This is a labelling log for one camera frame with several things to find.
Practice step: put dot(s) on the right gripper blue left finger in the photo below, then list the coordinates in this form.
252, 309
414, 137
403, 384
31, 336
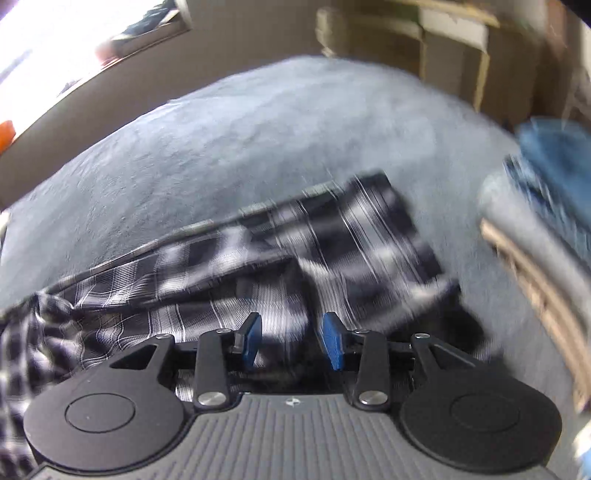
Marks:
248, 338

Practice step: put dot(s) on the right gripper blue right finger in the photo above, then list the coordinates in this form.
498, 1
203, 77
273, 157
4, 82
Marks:
341, 345

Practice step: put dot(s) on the black white plaid pants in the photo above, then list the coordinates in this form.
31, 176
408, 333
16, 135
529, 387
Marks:
351, 249

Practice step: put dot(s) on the grey bed blanket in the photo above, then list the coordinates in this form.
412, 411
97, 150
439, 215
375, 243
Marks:
274, 134

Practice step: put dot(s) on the folded grey garment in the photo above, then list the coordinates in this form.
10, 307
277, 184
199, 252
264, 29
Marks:
554, 281

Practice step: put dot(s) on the orange box on windowsill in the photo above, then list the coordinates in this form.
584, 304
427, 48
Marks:
7, 135

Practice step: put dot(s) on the light wooden desk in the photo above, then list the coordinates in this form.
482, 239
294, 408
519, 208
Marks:
489, 61

